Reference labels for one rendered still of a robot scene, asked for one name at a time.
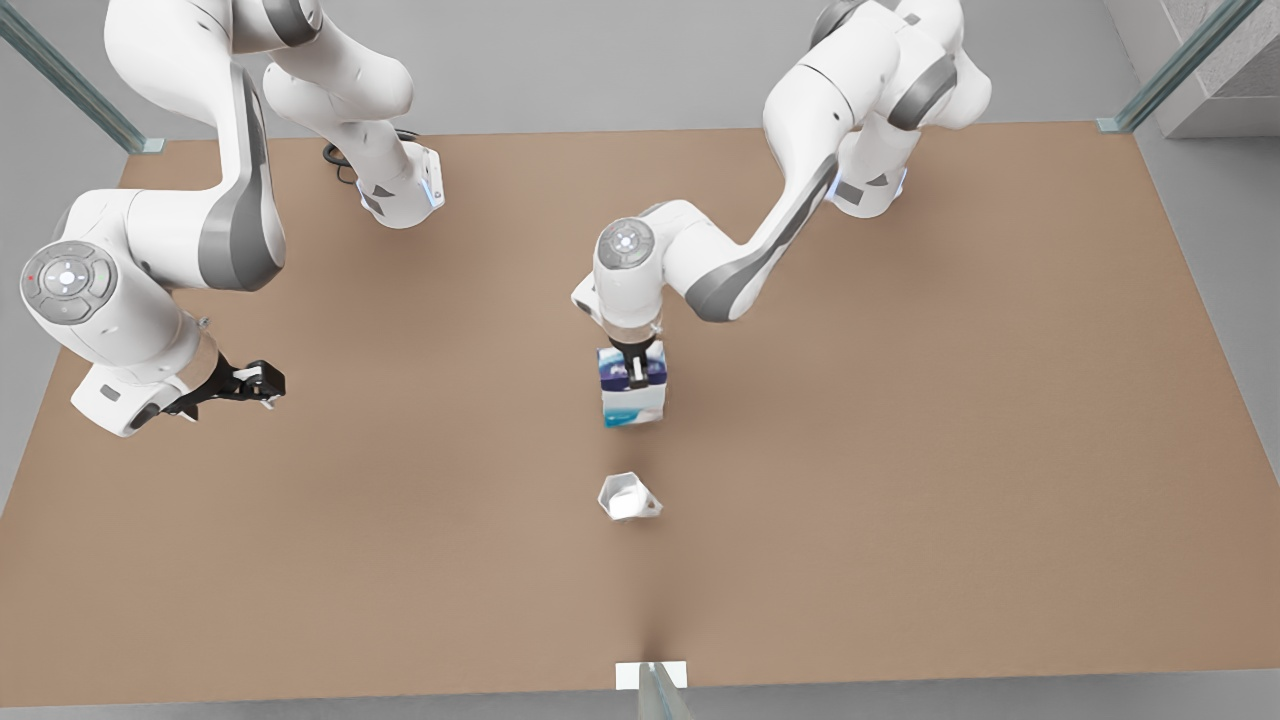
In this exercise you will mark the blue and white milk carton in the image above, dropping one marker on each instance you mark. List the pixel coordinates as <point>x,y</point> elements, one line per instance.
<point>632,405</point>

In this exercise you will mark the silver frame post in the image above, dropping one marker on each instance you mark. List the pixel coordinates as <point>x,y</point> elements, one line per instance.
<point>75,85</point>
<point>1180,65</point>
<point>655,688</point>

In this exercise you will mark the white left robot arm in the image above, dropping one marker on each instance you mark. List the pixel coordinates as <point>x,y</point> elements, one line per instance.
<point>800,130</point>

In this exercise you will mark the white cup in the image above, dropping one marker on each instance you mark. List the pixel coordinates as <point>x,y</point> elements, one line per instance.
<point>627,497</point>

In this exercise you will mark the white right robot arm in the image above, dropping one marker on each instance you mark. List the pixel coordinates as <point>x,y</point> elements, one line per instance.
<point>150,230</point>

